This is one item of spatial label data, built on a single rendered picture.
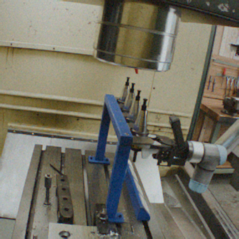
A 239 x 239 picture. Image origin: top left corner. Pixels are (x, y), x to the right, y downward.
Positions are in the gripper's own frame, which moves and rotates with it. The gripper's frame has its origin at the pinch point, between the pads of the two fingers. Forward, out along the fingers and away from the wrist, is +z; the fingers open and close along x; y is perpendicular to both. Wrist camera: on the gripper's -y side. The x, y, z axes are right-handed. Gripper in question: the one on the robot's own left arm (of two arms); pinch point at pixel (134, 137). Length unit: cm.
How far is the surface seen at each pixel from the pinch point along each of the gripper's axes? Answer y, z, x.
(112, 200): 20.4, 3.9, -7.1
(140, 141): -2.1, 0.3, -7.5
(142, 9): -38, 15, -37
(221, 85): 7, -161, 230
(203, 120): 57, -153, 237
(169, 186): 52, -47, 59
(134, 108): -6.9, -0.1, 9.5
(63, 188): 24.5, 20.0, 2.0
